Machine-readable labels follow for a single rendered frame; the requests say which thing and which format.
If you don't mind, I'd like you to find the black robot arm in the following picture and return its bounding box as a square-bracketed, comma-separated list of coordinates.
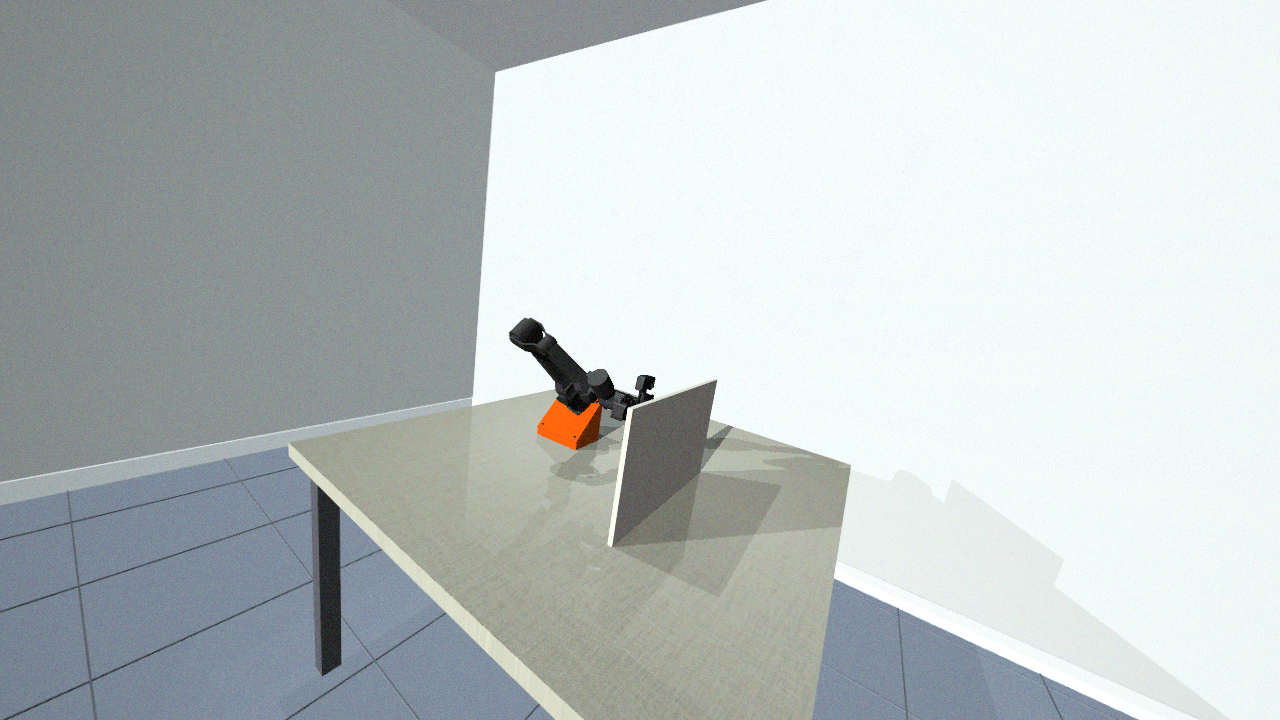
[509, 318, 634, 421]

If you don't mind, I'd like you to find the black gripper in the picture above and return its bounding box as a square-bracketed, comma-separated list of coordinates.
[627, 375, 657, 409]

